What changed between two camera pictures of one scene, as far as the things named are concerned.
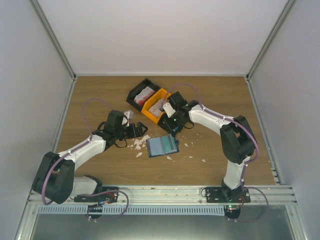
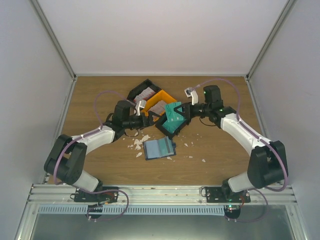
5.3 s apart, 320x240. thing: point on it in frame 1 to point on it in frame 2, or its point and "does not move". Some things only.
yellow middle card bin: (161, 94) does not move
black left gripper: (139, 133) to (150, 121)
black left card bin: (139, 94) does not move
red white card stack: (145, 94) does not move
